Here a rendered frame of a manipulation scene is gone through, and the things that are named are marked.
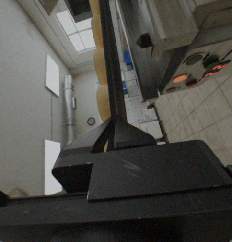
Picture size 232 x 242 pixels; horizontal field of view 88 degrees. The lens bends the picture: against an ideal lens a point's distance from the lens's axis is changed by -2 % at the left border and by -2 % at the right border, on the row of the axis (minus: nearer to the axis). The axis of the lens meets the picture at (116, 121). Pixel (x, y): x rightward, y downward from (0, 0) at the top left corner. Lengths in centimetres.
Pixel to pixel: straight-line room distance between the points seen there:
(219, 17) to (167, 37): 11
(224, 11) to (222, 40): 4
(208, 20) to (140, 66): 30
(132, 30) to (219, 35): 40
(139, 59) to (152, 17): 32
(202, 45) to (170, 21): 8
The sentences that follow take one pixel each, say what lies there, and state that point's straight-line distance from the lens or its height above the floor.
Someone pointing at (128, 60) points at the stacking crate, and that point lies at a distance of 498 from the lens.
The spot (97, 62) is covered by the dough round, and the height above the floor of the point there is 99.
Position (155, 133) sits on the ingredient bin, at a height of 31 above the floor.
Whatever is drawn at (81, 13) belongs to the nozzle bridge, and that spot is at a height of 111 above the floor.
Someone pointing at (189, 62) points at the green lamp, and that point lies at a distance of 32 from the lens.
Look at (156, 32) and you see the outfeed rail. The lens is 23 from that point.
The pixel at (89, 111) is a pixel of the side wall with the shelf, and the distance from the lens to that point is 506.
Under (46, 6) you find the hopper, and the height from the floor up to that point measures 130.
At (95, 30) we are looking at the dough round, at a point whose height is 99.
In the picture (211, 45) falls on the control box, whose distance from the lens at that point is 30.
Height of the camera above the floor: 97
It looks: 6 degrees up
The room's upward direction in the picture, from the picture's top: 103 degrees counter-clockwise
